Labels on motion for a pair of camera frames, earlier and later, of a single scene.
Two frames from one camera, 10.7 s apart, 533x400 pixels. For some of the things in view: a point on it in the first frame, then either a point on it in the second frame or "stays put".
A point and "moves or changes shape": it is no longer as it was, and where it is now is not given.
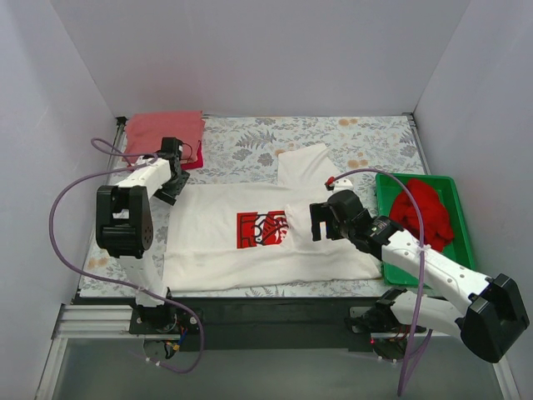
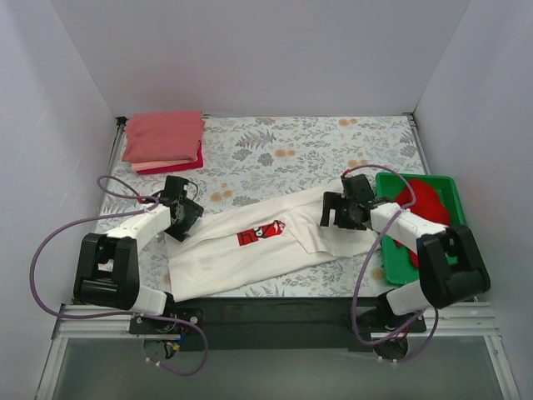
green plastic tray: (460, 245) stays put
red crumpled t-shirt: (437, 227) stays put
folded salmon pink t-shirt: (145, 132) stays put
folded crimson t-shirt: (199, 163) stays put
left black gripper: (170, 193) to (188, 221)
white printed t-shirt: (244, 236) moves or changes shape
